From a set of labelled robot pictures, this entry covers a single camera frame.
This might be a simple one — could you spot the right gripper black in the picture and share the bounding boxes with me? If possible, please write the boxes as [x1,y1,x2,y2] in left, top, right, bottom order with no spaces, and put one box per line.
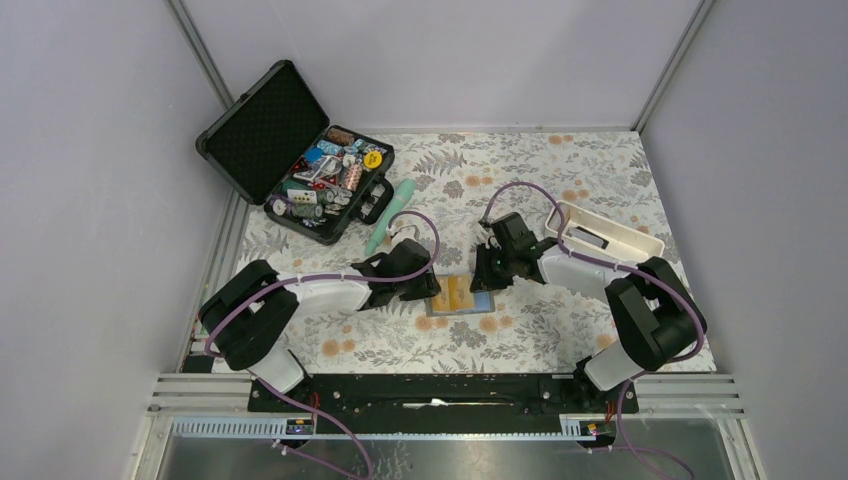
[469,243,517,294]

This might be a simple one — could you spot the taupe leather card holder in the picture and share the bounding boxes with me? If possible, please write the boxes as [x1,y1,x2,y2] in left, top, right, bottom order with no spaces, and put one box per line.
[425,273,495,317]

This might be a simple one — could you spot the orange illustrated credit card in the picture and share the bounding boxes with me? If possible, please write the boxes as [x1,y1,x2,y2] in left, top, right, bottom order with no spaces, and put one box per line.
[431,276,452,313]

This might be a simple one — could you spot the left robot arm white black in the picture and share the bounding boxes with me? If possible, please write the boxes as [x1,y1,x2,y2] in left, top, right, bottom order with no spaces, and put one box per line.
[199,239,441,411]

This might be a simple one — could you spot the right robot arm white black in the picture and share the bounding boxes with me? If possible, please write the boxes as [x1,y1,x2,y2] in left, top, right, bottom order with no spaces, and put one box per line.
[471,213,706,412]

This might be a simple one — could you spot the card in white tray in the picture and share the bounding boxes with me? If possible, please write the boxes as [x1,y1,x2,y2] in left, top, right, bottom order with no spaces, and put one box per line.
[566,226,609,250]

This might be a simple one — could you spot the playing card deck box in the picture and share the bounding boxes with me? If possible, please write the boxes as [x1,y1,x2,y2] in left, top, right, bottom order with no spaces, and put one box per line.
[286,189,319,204]

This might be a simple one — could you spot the mint green tube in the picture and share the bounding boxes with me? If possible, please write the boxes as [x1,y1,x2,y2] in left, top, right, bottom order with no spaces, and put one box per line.
[364,178,417,256]

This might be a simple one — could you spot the white rectangular tray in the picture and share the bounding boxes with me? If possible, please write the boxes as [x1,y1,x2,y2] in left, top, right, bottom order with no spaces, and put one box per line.
[544,201,665,263]

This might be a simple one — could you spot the yellow poker chip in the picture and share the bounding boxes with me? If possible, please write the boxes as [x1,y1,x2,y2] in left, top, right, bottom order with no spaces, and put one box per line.
[363,150,383,170]

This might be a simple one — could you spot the floral patterned table mat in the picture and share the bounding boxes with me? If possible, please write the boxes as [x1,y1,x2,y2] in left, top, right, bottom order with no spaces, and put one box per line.
[280,131,681,373]

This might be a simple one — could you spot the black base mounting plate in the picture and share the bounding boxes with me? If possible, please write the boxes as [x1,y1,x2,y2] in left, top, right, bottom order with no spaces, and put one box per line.
[247,373,639,435]

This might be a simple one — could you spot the black poker chip case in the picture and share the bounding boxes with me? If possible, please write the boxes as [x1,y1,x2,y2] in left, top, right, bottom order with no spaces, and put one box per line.
[195,60,395,245]

